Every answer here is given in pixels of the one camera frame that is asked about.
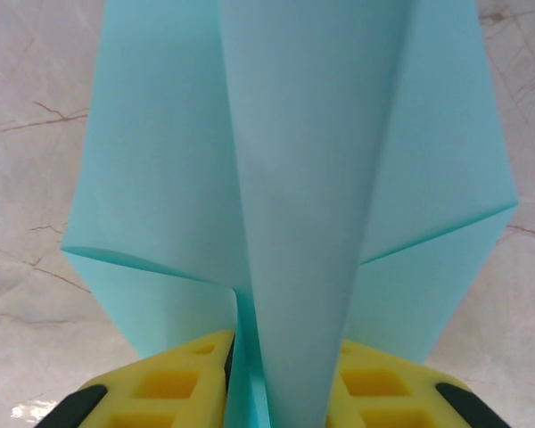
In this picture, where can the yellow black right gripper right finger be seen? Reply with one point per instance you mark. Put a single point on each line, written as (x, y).
(392, 392)

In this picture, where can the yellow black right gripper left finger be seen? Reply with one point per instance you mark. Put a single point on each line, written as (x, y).
(160, 392)

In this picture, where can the light blue paper sheet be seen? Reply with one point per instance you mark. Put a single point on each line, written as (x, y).
(294, 156)

